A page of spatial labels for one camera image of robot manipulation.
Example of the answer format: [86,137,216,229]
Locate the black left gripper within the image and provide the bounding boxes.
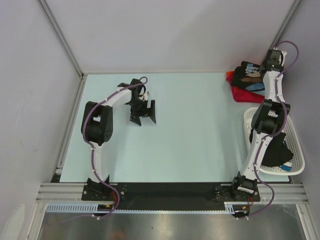
[127,98,156,126]

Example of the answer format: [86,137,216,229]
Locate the black t shirt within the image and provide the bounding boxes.
[231,61,265,96]
[244,128,294,169]

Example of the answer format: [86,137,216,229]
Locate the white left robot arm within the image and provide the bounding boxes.
[80,76,157,202]

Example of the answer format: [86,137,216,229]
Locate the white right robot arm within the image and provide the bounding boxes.
[230,48,291,201]

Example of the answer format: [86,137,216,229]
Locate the folded red t shirt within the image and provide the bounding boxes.
[226,71,265,104]

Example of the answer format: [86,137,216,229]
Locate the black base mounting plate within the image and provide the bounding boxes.
[81,180,261,212]

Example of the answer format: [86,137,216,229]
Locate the black t shirt in basket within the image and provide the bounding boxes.
[244,128,294,169]

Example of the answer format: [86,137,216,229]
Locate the white plastic laundry basket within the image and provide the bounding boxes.
[243,107,305,176]

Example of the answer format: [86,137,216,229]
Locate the blue white garment in basket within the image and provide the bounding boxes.
[280,141,294,171]

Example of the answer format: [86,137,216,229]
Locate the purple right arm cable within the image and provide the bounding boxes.
[234,41,300,221]

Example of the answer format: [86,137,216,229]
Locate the right aluminium corner post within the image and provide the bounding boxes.
[269,0,304,49]

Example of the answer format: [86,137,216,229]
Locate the aluminium corner post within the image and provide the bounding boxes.
[36,0,84,79]
[269,0,304,49]

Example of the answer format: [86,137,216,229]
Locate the white slotted cable duct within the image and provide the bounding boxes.
[46,202,118,214]

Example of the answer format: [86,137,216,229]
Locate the left aluminium corner post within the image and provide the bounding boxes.
[36,0,84,79]

